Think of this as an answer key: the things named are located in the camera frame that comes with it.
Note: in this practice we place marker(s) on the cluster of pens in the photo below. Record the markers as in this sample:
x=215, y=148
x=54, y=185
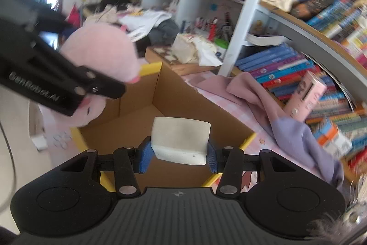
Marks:
x=209, y=25

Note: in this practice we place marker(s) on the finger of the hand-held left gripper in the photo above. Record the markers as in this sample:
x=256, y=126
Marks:
x=100, y=84

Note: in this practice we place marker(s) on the row of blue and red books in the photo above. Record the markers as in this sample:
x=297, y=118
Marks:
x=275, y=67

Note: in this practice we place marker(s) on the blue sticky note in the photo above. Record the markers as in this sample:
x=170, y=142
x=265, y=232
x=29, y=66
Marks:
x=213, y=7

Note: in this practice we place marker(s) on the pink checked tablecloth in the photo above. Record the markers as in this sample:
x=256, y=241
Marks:
x=220, y=103

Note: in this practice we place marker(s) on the grey garment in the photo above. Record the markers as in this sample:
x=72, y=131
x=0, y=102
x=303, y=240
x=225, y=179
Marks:
x=165, y=31

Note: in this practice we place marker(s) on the grey fluffy fabric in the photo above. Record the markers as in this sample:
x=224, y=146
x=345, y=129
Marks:
x=344, y=216

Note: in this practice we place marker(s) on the pink and purple cloth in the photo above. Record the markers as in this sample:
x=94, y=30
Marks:
x=258, y=95

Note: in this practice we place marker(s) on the wooden chessboard box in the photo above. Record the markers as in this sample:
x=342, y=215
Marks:
x=163, y=57

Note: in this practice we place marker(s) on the pink cylindrical bottle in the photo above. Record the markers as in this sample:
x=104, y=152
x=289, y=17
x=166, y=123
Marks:
x=305, y=95

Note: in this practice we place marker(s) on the yellow cardboard box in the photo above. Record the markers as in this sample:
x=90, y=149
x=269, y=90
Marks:
x=186, y=107

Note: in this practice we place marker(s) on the white printed t-shirt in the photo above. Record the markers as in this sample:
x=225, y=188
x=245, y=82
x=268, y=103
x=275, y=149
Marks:
x=143, y=19

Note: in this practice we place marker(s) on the white bookshelf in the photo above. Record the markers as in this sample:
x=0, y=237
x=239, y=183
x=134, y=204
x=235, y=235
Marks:
x=243, y=18

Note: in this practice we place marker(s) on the pink plush toy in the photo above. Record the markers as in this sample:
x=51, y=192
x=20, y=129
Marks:
x=100, y=47

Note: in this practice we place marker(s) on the tissue bag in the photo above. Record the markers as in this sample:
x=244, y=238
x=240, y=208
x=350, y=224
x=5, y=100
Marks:
x=189, y=47

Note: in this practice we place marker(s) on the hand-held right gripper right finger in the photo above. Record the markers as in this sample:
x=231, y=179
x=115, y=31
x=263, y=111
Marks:
x=212, y=159

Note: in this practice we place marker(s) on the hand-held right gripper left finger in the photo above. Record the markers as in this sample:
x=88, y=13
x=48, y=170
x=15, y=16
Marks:
x=144, y=158

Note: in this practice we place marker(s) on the white bottle green cap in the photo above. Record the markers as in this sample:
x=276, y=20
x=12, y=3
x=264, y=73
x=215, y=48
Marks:
x=220, y=48

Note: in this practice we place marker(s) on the white rectangular block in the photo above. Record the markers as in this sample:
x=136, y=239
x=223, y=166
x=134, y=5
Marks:
x=180, y=138

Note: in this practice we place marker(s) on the orange white carton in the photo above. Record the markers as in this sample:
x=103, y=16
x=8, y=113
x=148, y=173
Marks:
x=329, y=136

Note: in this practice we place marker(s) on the row of colourful shelf books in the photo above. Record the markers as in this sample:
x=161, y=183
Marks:
x=338, y=12

